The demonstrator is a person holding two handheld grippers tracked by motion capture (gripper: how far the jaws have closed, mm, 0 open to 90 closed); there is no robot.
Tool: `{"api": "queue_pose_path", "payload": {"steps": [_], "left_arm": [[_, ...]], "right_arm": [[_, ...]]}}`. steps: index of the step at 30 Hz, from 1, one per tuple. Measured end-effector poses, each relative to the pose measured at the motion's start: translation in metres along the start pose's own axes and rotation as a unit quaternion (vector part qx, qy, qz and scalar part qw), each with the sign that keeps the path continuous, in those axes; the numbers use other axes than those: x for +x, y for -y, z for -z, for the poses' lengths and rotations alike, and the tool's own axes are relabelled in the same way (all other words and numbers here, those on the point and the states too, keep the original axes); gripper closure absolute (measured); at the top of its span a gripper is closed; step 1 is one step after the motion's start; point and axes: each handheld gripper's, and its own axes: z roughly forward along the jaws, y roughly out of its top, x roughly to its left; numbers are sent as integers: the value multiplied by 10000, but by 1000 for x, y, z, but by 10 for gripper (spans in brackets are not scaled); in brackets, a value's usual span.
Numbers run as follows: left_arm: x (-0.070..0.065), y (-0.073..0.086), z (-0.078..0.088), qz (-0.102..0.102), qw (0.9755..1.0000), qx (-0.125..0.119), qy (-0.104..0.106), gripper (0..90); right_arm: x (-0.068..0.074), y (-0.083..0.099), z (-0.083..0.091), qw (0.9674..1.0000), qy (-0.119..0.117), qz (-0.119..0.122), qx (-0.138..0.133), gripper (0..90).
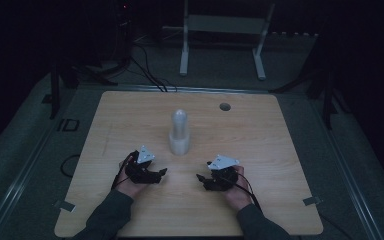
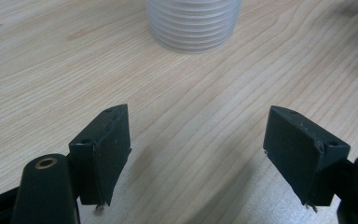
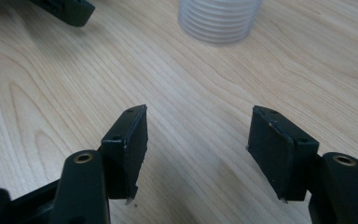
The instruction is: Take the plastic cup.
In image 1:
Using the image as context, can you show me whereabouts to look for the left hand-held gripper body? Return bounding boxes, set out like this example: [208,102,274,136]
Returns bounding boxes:
[124,144,163,185]

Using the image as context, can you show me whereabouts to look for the person's right hand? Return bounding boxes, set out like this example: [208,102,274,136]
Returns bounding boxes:
[221,165,255,212]

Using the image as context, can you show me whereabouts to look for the black tripod stand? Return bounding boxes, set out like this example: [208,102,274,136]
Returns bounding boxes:
[269,33,353,132]
[48,61,119,120]

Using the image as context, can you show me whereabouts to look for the dark computer tower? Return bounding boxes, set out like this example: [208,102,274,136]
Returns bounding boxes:
[111,0,136,69]

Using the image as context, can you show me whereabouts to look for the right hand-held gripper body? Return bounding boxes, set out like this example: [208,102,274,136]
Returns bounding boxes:
[206,153,241,192]

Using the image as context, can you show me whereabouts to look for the black looped cable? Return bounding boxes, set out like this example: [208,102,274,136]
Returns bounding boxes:
[60,153,82,179]

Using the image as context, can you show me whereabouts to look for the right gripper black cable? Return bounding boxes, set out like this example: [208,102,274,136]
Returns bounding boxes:
[224,171,264,213]

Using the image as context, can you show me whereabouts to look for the white metal stand frame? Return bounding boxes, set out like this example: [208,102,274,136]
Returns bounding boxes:
[179,0,276,81]

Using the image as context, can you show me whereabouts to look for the black floor cables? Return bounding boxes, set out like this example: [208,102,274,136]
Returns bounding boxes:
[128,41,178,93]

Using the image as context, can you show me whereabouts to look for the grey tape piece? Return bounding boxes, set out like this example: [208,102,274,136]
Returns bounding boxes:
[53,199,77,213]
[302,196,324,207]

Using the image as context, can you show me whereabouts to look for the person's left hand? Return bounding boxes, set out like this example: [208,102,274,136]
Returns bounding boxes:
[114,155,149,200]

